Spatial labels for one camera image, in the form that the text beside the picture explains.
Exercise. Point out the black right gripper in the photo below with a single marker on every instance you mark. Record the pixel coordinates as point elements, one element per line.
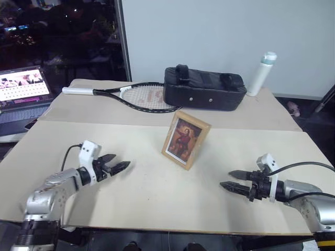
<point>261,185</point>

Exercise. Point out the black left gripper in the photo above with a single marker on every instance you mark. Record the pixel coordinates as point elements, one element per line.
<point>100,171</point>

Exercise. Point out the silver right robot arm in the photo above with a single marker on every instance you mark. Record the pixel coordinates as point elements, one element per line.
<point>311,201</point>

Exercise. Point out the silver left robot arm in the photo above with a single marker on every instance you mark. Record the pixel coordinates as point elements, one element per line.
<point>49,192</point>

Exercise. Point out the black white tennis racket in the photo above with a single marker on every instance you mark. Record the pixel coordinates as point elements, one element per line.
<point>142,97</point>

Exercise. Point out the dark rounded shape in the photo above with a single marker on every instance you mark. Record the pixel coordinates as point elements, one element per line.
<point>196,247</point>
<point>131,247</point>

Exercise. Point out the pink object on floor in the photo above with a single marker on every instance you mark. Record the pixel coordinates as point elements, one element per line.
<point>294,107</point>

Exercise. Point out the black padded bag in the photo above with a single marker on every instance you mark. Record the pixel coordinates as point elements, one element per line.
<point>204,91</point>

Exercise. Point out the white bottle with green cap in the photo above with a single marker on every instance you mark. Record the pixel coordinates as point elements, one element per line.
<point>259,78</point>

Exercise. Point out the open laptop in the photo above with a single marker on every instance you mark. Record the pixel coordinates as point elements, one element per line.
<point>23,86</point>

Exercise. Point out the grey tripod leg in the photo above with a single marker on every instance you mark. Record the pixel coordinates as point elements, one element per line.
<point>325,98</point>

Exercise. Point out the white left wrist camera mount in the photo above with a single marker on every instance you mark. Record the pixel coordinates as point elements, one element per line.
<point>89,153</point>

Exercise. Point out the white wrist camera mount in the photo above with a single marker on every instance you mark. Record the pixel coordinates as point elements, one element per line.
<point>89,153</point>
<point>267,160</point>

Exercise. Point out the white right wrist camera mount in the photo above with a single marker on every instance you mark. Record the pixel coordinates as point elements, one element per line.
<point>267,160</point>

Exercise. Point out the wooden picture frame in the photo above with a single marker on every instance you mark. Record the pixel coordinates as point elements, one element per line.
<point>183,139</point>

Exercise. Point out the grey metal partition post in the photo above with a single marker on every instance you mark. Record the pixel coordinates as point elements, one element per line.
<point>123,39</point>

